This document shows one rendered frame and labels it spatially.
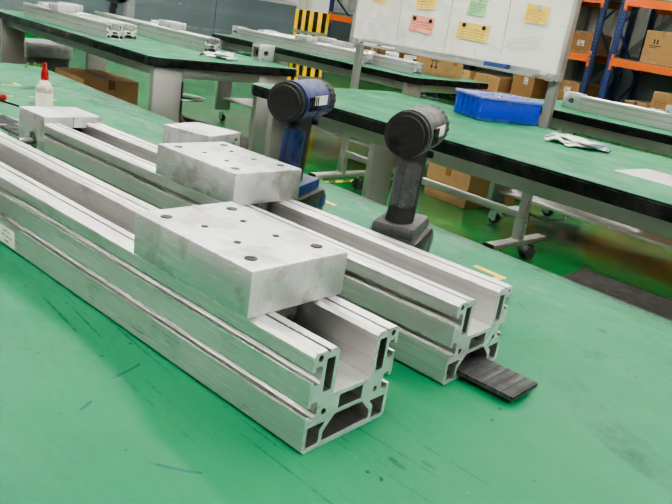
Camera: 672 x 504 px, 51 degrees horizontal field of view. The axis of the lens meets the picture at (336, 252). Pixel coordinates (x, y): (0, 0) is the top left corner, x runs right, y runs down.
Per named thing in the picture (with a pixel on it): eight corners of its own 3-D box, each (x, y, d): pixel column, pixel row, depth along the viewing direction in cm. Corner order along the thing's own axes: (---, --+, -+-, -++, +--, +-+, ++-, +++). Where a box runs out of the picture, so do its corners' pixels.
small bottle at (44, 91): (39, 116, 162) (40, 63, 158) (32, 112, 164) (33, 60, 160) (55, 116, 165) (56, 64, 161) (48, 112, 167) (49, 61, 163)
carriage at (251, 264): (130, 281, 65) (135, 211, 63) (224, 263, 73) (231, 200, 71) (243, 351, 55) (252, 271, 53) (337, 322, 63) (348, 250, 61)
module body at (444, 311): (43, 174, 116) (44, 123, 113) (99, 171, 123) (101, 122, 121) (441, 386, 67) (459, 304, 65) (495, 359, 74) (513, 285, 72)
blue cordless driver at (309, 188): (245, 222, 107) (262, 76, 100) (298, 199, 125) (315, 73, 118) (291, 234, 105) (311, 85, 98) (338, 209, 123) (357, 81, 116)
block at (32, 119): (4, 162, 120) (4, 105, 117) (73, 159, 129) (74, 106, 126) (28, 175, 114) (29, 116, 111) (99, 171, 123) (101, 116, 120)
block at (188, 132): (150, 179, 123) (154, 125, 120) (192, 171, 133) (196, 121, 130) (196, 193, 119) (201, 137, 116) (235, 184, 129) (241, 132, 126)
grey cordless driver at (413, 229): (352, 269, 94) (379, 105, 88) (392, 235, 112) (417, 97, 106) (407, 284, 92) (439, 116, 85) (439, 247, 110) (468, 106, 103)
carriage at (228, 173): (153, 193, 94) (157, 142, 92) (219, 187, 102) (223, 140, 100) (230, 228, 85) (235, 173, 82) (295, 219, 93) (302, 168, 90)
